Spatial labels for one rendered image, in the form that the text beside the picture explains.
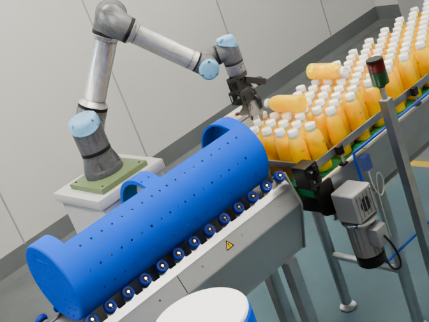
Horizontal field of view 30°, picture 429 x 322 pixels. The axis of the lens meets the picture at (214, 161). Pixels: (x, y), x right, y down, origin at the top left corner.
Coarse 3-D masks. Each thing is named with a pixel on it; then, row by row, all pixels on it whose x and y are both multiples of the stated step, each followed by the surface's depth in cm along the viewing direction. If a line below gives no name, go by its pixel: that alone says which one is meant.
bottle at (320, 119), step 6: (318, 114) 309; (324, 114) 310; (312, 120) 311; (318, 120) 309; (324, 120) 309; (318, 126) 310; (324, 126) 309; (324, 132) 310; (324, 138) 311; (330, 144) 312
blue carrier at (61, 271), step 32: (224, 128) 296; (192, 160) 273; (224, 160) 276; (256, 160) 284; (128, 192) 280; (160, 192) 262; (192, 192) 267; (224, 192) 276; (96, 224) 251; (128, 224) 253; (160, 224) 259; (192, 224) 269; (32, 256) 252; (64, 256) 242; (96, 256) 245; (128, 256) 252; (160, 256) 264; (64, 288) 245; (96, 288) 245
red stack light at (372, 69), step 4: (376, 64) 284; (380, 64) 285; (384, 64) 287; (368, 68) 287; (372, 68) 286; (376, 68) 285; (380, 68) 285; (384, 68) 286; (368, 72) 288; (372, 72) 286; (376, 72) 286; (380, 72) 286
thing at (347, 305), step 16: (352, 160) 304; (336, 176) 299; (352, 176) 305; (320, 192) 294; (304, 208) 325; (320, 208) 296; (320, 224) 356; (320, 240) 361; (336, 256) 360; (352, 256) 354; (400, 256) 329; (336, 272) 366; (400, 272) 332; (352, 304) 375; (416, 304) 338; (416, 320) 341
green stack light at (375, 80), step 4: (384, 72) 286; (372, 76) 287; (376, 76) 286; (380, 76) 286; (384, 76) 287; (372, 80) 288; (376, 80) 287; (380, 80) 287; (384, 80) 287; (388, 80) 288; (372, 84) 290; (376, 84) 288; (380, 84) 287; (384, 84) 287
